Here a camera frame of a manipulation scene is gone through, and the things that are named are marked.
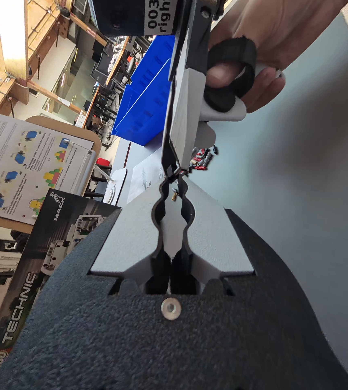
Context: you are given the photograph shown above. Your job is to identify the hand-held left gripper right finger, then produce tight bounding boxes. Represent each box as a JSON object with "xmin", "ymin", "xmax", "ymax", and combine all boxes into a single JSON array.
[{"xmin": 174, "ymin": 177, "xmax": 255, "ymax": 287}]

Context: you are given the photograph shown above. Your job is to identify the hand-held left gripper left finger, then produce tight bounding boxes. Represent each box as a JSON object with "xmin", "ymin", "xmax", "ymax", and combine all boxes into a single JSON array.
[{"xmin": 90, "ymin": 180, "xmax": 169, "ymax": 287}]

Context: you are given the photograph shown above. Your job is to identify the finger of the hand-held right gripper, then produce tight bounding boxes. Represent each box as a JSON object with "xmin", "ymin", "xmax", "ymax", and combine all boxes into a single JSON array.
[
  {"xmin": 161, "ymin": 32, "xmax": 187, "ymax": 180},
  {"xmin": 169, "ymin": 65, "xmax": 206, "ymax": 171}
]

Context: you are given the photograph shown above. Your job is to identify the grey lego axle black bush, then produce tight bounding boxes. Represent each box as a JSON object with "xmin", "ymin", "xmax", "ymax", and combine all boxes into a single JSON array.
[{"xmin": 164, "ymin": 166, "xmax": 190, "ymax": 183}]

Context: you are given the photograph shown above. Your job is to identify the pile of small lego pins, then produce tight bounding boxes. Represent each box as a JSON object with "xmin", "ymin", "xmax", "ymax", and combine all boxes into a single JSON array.
[{"xmin": 189, "ymin": 146, "xmax": 220, "ymax": 177}]

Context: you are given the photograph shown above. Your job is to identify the black lego set box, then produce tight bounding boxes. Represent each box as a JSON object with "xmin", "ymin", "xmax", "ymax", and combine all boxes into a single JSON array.
[{"xmin": 0, "ymin": 188, "xmax": 122, "ymax": 384}]

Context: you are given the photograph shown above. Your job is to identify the person's right hand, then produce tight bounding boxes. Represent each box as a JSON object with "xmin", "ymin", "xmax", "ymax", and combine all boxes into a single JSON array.
[{"xmin": 206, "ymin": 0, "xmax": 348, "ymax": 114}]

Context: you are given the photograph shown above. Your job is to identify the white instruction booklet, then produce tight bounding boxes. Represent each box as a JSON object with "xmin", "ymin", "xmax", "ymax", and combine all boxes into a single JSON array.
[{"xmin": 127, "ymin": 149, "xmax": 166, "ymax": 205}]

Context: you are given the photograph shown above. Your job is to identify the blue storage bin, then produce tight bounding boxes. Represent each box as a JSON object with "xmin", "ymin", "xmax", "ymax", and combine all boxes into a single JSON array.
[{"xmin": 111, "ymin": 34, "xmax": 177, "ymax": 147}]

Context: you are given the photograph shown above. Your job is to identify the cluttered background workbenches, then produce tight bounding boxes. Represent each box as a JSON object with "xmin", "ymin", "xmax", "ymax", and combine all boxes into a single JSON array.
[{"xmin": 80, "ymin": 35, "xmax": 150, "ymax": 144}]

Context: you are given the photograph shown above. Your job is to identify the white rounded board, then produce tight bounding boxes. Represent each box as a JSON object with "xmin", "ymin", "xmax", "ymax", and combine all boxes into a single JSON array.
[{"xmin": 102, "ymin": 168, "xmax": 128, "ymax": 208}]

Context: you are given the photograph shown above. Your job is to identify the red stool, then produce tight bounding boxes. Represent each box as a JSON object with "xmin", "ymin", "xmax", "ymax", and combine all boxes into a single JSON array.
[{"xmin": 90, "ymin": 157, "xmax": 112, "ymax": 195}]

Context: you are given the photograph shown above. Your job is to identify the wooden clipboard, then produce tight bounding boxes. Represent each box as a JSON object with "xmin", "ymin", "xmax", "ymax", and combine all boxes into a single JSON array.
[{"xmin": 0, "ymin": 115, "xmax": 102, "ymax": 235}]

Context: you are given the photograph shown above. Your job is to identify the printed instruction sheet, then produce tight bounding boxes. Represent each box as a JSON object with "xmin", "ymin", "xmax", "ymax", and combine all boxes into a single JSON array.
[{"xmin": 0, "ymin": 109, "xmax": 93, "ymax": 225}]

